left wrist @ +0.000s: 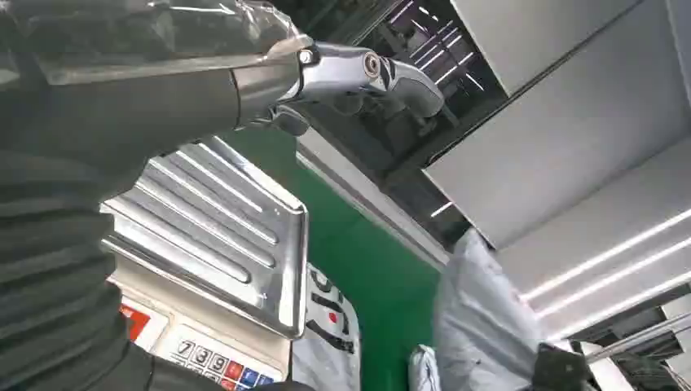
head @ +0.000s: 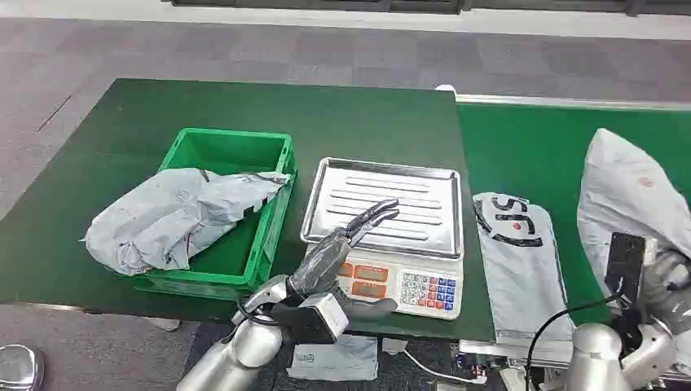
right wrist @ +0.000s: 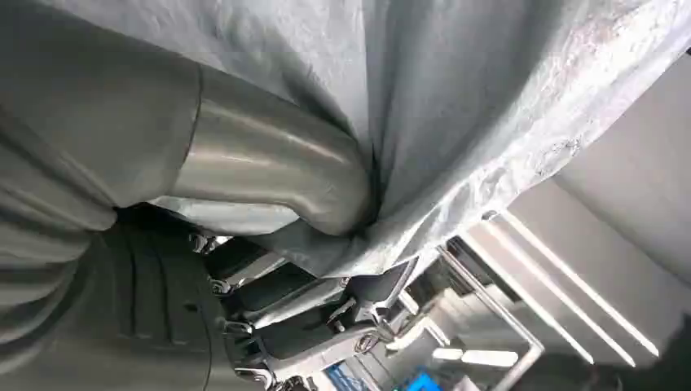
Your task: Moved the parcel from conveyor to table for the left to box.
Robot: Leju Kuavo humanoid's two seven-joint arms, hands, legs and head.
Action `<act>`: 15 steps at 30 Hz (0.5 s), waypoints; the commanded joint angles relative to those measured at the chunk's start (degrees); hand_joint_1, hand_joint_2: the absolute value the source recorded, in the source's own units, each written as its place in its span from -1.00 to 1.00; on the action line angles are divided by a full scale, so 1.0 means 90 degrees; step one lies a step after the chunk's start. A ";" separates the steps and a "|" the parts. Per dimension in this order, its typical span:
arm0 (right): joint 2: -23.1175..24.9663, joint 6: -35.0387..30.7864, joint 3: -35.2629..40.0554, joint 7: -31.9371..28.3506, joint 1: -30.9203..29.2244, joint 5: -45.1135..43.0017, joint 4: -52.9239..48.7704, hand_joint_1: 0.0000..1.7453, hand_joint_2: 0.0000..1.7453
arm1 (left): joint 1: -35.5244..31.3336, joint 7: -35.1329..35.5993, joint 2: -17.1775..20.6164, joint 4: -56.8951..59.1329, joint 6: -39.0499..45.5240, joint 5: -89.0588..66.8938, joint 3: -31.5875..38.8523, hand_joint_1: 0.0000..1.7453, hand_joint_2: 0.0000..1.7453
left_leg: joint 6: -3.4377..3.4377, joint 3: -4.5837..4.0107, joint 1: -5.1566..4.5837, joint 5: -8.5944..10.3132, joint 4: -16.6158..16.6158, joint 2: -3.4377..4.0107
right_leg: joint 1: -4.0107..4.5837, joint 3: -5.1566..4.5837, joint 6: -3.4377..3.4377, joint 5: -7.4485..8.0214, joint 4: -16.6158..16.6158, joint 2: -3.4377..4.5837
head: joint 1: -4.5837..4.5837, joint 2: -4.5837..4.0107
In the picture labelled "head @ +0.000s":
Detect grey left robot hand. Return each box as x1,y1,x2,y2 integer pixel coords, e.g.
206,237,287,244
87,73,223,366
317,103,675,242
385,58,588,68
288,198,401,320

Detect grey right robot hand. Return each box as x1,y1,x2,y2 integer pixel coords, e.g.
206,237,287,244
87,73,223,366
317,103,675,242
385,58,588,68
639,250,691,336

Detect bulky grey parcel bag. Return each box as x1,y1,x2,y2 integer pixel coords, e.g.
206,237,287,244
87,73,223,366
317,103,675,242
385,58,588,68
576,127,691,303

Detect black handheld scanner device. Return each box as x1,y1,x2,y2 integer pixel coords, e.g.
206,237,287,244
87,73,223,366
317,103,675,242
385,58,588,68
604,231,647,313

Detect small grey parcel with label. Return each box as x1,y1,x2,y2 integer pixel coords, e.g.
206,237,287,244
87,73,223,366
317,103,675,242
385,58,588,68
286,334,380,383

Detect electronic scale with steel tray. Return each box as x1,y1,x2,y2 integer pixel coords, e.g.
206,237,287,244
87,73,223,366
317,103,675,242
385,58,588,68
299,157,465,321

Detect flat grey parcel black print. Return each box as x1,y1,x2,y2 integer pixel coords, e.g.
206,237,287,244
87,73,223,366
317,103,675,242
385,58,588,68
473,192,576,346

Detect green plastic crate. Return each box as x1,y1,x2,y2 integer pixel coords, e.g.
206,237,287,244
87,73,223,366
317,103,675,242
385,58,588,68
129,127,298,302

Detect crumpled grey parcel bag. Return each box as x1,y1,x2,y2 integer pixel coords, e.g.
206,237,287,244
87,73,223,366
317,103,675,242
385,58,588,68
81,167,293,277

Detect green conveyor belt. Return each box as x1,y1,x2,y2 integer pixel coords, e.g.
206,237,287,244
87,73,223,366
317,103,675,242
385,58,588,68
434,84,691,328

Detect chrome rounded object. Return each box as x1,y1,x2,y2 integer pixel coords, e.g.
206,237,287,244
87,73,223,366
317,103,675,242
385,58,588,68
0,344,46,391

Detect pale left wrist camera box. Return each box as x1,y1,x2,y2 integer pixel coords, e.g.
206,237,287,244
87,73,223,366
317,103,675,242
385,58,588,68
270,292,350,345

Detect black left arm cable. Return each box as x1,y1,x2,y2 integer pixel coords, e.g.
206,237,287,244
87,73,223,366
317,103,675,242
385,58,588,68
235,299,282,328

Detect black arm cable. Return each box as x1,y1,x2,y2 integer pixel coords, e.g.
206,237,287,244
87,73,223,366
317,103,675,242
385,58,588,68
235,299,282,328
525,293,622,391

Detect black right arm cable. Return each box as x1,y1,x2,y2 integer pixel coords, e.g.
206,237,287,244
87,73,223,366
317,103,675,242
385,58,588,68
525,293,622,391

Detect white cable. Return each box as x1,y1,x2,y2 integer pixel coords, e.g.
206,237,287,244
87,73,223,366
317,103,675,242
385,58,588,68
402,349,487,385

